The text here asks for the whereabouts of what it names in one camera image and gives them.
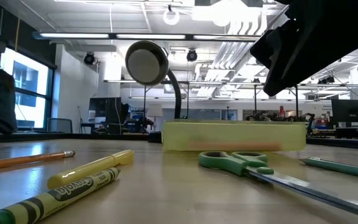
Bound yellow highlighter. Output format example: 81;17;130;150
47;149;135;190

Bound yellow-green Crayola crayon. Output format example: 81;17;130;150
0;167;122;224

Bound white ring light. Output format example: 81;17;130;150
162;4;181;26

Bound black monitor on stand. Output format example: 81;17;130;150
88;96;123;134
331;98;358;124

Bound orange pencil pink eraser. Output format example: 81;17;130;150
0;150;76;172

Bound red pen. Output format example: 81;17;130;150
187;141;282;152

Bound black round ceiling speaker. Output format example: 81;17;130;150
186;49;198;63
83;52;97;66

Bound grey mesh office chair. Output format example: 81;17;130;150
47;118;73;134

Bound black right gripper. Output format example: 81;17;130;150
249;0;358;96

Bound yellow transparent plastic supply box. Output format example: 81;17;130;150
161;119;308;153

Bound green handled scissors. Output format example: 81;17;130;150
198;151;358;222

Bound black gooseneck desk lamp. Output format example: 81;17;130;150
124;40;183;144

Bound teal pencil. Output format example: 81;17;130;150
299;156;358;181

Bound overhead strip light bar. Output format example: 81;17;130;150
32;30;262;43

